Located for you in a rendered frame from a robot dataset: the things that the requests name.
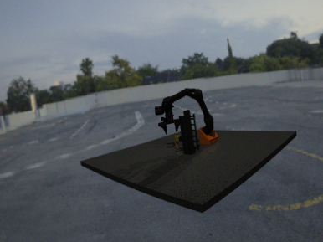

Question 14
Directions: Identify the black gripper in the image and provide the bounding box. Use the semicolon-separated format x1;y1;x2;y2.
158;113;180;135

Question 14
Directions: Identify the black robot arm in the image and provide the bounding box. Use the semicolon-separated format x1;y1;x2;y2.
155;88;213;135

